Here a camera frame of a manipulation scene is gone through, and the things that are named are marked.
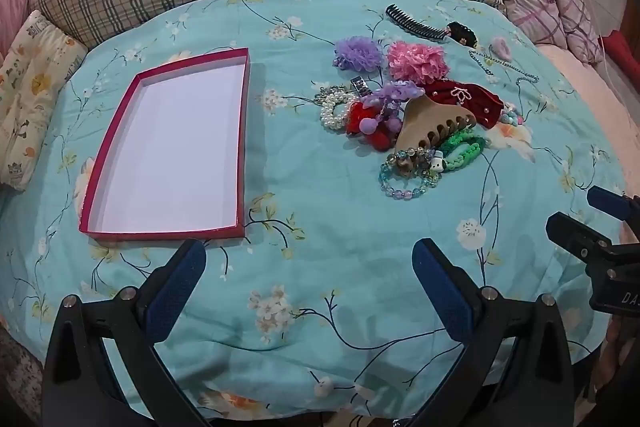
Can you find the red cloth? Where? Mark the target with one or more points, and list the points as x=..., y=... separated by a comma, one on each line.
x=622, y=49

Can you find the black hair comb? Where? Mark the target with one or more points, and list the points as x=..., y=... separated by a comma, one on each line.
x=415, y=24

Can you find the cartoon animal print pillow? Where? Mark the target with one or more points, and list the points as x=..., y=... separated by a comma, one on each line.
x=30, y=97

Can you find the silver metal hair clip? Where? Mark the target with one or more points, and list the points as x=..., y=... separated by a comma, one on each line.
x=358, y=85

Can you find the beige claw hair clip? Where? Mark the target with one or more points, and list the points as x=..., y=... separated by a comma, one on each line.
x=425, y=117

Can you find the red cardboard box lid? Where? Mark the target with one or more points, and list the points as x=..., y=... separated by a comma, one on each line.
x=175, y=147

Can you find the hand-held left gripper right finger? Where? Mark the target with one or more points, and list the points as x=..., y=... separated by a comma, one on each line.
x=442, y=292

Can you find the teal floral bed sheet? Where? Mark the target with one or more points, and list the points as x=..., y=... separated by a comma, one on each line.
x=310, y=217

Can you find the small pink hair clip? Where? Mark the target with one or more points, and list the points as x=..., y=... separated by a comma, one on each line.
x=500, y=47

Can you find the red velvet hair bow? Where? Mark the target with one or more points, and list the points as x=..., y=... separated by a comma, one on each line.
x=462, y=99

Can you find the purple frilly scrunchie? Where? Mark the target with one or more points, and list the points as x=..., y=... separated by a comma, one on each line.
x=395, y=93

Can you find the black flowered hair clip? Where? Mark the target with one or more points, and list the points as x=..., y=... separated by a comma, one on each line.
x=461, y=34

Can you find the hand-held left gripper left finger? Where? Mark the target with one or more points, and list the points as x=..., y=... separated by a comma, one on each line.
x=177, y=292

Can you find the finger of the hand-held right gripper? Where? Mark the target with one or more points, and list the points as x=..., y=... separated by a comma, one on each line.
x=607, y=203
x=575, y=234

